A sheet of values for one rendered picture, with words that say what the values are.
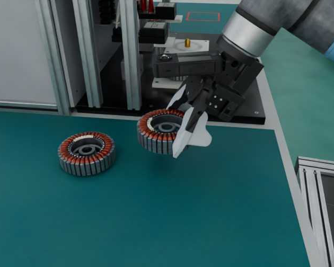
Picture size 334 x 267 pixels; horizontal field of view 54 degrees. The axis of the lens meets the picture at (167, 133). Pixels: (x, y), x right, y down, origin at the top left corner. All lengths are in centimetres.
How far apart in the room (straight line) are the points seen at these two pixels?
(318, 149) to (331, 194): 66
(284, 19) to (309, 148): 165
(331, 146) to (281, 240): 168
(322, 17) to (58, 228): 51
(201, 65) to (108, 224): 30
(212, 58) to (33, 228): 40
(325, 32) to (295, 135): 172
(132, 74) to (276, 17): 37
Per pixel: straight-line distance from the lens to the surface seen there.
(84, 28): 77
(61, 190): 64
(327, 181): 159
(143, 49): 118
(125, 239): 54
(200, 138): 56
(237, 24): 53
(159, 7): 114
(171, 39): 95
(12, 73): 88
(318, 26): 53
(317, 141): 223
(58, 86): 83
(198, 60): 53
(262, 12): 52
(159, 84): 91
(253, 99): 88
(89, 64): 80
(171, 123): 61
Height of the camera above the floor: 117
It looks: 34 degrees down
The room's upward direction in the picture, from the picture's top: straight up
